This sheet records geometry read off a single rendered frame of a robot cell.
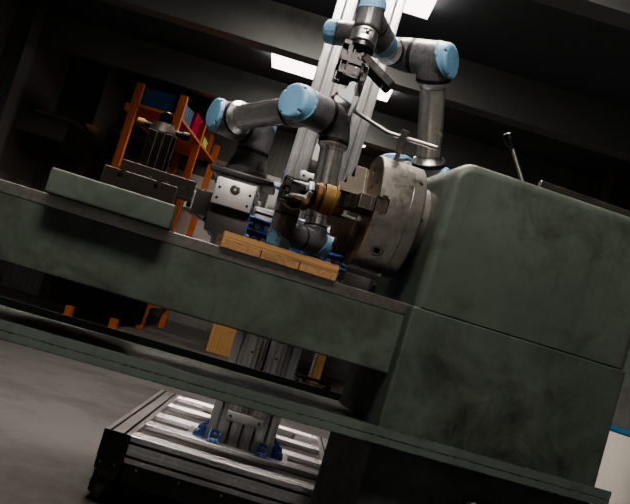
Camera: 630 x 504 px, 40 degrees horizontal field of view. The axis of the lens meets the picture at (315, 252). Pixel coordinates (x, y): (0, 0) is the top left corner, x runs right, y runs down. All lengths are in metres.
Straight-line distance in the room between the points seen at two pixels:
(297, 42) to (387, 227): 5.06
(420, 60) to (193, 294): 1.18
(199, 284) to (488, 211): 0.75
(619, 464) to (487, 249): 4.20
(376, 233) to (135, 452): 1.16
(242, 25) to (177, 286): 5.25
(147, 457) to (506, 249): 1.36
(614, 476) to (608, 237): 4.07
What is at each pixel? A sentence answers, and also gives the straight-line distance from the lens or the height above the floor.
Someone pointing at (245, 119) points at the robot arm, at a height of 1.32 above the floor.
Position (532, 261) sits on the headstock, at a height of 1.06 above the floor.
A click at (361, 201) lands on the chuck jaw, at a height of 1.08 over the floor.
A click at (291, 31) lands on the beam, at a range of 7.23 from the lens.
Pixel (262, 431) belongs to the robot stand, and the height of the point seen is 0.31.
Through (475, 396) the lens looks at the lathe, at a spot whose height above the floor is 0.69.
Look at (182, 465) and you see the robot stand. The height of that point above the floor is 0.18.
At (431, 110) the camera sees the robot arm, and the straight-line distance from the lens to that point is 2.92.
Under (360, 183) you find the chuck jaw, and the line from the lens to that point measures 2.40.
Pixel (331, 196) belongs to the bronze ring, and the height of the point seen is 1.08.
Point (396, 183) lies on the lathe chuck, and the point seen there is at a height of 1.16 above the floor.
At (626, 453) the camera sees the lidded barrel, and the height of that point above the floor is 0.48.
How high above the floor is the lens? 0.77
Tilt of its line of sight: 4 degrees up
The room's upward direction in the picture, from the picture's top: 17 degrees clockwise
